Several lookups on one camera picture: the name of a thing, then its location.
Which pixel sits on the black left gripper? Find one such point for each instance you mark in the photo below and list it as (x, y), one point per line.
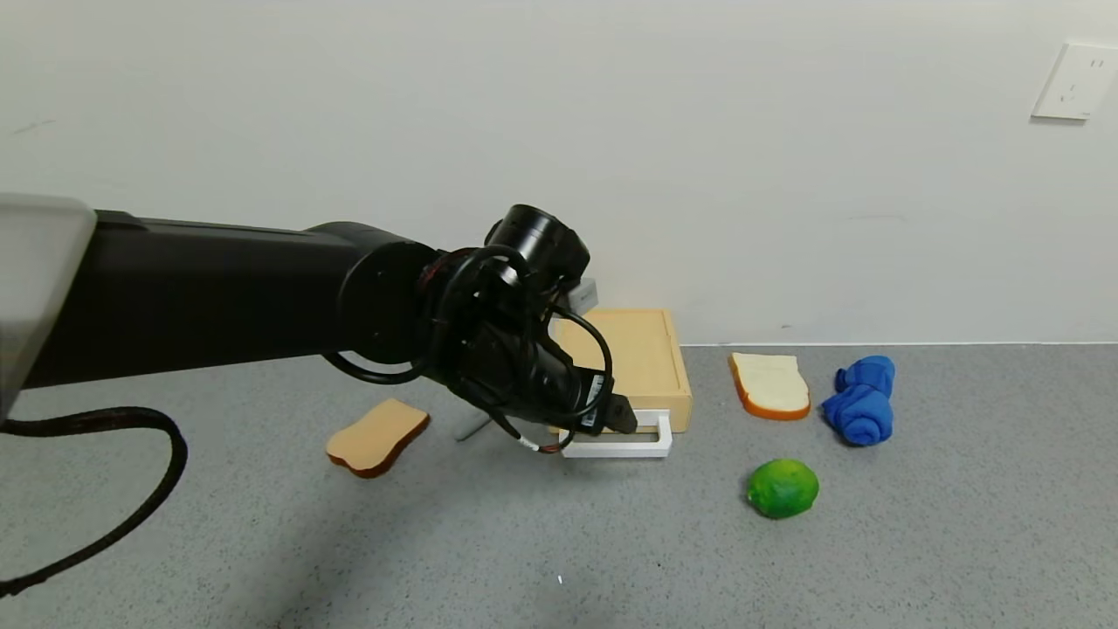
(596, 399)

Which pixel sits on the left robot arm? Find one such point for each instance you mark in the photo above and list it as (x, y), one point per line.
(218, 297)

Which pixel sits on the yellow drawer case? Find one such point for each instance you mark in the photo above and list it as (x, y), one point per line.
(646, 349)

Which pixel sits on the white bread slice orange crust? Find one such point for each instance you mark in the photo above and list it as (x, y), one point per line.
(772, 384)

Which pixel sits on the green lime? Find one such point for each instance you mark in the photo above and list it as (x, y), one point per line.
(783, 489)

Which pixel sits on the blue rolled towel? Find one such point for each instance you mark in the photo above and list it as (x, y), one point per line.
(862, 411)

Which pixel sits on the brown toast slice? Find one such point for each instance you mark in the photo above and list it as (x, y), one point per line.
(376, 437)

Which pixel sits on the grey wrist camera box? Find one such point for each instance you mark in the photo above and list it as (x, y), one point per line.
(583, 297)

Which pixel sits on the white wall socket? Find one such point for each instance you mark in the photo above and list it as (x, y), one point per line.
(1076, 80)

